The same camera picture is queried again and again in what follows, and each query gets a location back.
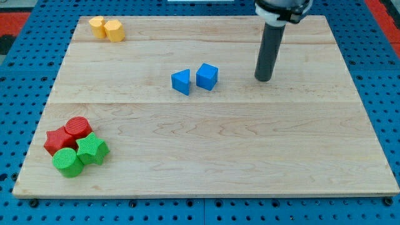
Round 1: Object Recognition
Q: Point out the blue cube block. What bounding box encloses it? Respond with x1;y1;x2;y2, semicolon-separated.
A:
196;63;219;91

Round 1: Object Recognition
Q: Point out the wooden board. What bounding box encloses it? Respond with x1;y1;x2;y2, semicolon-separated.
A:
12;16;399;199

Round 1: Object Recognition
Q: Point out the green star block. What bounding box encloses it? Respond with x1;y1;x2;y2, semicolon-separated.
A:
76;132;109;165

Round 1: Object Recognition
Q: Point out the green cylinder block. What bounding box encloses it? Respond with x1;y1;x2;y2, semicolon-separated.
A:
52;147;84;178

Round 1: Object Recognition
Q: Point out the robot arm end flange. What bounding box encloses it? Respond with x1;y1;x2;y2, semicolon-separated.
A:
254;0;313;27

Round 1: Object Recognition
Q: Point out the yellow hexagon block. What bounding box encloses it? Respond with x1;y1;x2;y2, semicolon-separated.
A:
104;19;125;43

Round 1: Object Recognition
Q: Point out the red cylinder block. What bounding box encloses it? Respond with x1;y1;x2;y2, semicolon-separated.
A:
65;116;93;139

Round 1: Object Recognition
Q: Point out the red star block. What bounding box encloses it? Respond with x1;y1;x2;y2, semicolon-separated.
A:
44;126;78;156

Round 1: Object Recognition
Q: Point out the blue triangle block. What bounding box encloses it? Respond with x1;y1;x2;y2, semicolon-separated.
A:
171;69;190;96

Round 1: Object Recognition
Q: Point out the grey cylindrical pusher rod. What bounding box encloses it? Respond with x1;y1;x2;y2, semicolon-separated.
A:
254;23;285;82

